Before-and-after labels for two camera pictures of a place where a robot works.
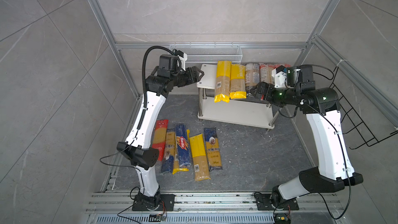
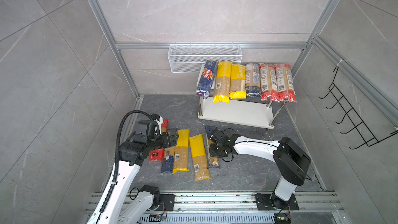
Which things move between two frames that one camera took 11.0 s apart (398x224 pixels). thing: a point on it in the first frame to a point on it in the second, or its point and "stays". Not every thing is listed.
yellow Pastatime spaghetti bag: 237,81 stays
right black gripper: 269,88 to 211,147
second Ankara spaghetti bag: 213,149 stays
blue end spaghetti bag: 252,75 stays
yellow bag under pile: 200,165 stays
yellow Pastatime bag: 223,81 stays
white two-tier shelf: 245,111 stays
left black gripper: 193,72 to 166,143
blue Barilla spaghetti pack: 183,158 to 208,78
